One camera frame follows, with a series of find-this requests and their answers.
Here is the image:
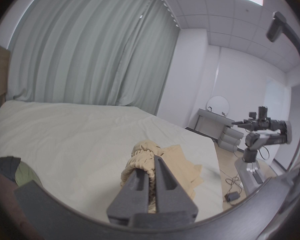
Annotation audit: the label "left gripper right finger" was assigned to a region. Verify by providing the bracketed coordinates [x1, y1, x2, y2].
[154, 155, 198, 219]

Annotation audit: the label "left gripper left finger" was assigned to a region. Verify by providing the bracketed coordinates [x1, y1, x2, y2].
[107, 168, 150, 226]

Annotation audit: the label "tan shorts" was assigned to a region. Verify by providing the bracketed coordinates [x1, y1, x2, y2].
[120, 139, 205, 214]

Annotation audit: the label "bed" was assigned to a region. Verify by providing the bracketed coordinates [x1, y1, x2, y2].
[0, 43, 224, 214]

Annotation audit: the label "round white mirror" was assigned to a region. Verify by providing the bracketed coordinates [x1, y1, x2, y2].
[207, 96, 230, 116]

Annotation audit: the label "grey dressing table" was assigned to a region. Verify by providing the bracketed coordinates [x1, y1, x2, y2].
[195, 108, 245, 152]

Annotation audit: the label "black power adapter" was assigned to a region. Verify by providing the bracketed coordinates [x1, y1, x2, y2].
[224, 192, 240, 202]

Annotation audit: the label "green garment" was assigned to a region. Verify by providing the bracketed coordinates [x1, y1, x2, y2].
[15, 163, 43, 188]

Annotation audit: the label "pale green curtain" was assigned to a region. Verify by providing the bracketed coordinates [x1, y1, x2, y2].
[5, 0, 180, 107]
[115, 21, 179, 116]

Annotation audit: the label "brown garment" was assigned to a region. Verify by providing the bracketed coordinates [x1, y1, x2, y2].
[0, 170, 44, 240]

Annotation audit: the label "black garment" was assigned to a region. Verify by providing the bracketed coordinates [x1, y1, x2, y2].
[0, 156, 22, 184]

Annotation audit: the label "black cable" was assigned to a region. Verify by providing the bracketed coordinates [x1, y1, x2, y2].
[219, 169, 243, 206]

